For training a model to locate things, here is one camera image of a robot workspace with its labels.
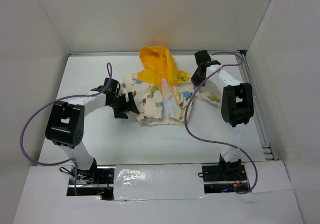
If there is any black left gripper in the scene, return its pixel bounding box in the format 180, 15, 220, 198
108, 91, 140, 119

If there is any dinosaur print hooded baby jacket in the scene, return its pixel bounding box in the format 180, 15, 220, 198
121, 45, 227, 127

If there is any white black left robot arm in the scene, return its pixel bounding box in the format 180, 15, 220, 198
45, 78, 140, 183

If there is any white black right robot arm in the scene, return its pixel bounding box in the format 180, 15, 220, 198
191, 50, 254, 180

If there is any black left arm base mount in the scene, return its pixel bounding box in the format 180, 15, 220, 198
59, 166, 115, 200

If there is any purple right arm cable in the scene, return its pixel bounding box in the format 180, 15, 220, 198
184, 51, 259, 194

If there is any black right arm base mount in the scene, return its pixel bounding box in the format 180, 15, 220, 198
198, 165, 250, 193

